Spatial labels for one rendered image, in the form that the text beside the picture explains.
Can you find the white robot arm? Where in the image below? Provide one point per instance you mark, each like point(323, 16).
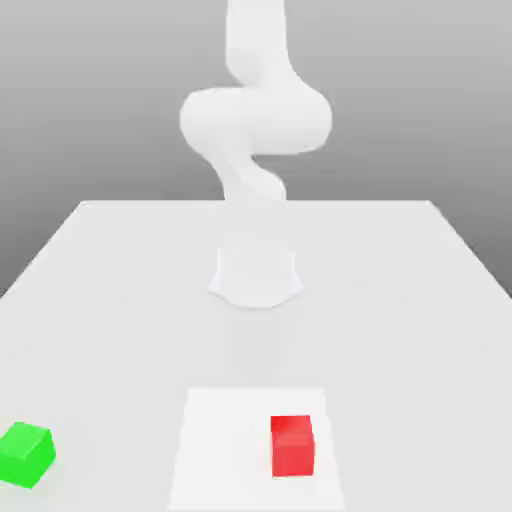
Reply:
point(256, 120)

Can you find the small red cube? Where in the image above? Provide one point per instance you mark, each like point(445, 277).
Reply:
point(292, 452)

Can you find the small green cube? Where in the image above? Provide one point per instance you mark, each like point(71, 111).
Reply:
point(24, 454)

